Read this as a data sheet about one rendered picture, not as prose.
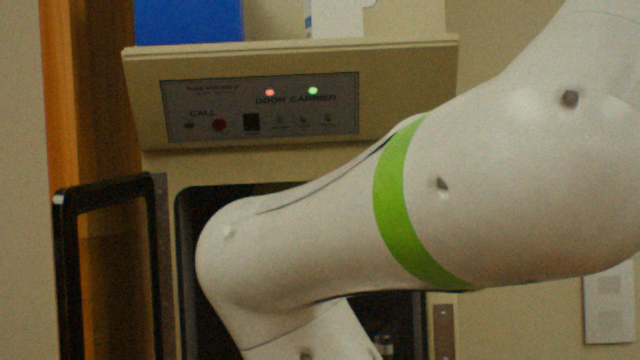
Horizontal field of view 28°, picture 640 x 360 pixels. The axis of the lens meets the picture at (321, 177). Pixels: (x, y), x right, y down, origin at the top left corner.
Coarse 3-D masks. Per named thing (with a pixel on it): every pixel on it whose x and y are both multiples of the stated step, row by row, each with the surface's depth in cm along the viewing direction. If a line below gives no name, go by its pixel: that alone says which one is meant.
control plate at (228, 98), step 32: (192, 96) 125; (224, 96) 125; (256, 96) 126; (288, 96) 126; (320, 96) 126; (352, 96) 126; (192, 128) 128; (288, 128) 129; (320, 128) 129; (352, 128) 129
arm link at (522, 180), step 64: (512, 64) 71; (576, 64) 68; (448, 128) 72; (512, 128) 67; (576, 128) 65; (384, 192) 78; (448, 192) 71; (512, 192) 66; (576, 192) 65; (448, 256) 74; (512, 256) 69; (576, 256) 67
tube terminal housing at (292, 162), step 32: (256, 0) 133; (288, 0) 133; (384, 0) 133; (416, 0) 133; (256, 32) 133; (288, 32) 133; (384, 32) 133; (416, 32) 133; (160, 160) 133; (192, 160) 133; (224, 160) 133; (256, 160) 133; (288, 160) 133; (320, 160) 133
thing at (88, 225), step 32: (64, 192) 102; (96, 224) 111; (128, 224) 121; (96, 256) 110; (128, 256) 121; (64, 288) 102; (96, 288) 110; (128, 288) 120; (64, 320) 102; (96, 320) 110; (128, 320) 120; (64, 352) 102; (96, 352) 109; (128, 352) 120
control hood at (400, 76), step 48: (144, 48) 121; (192, 48) 121; (240, 48) 121; (288, 48) 121; (336, 48) 122; (384, 48) 122; (432, 48) 122; (144, 96) 125; (384, 96) 126; (432, 96) 127; (144, 144) 130; (192, 144) 130; (240, 144) 131
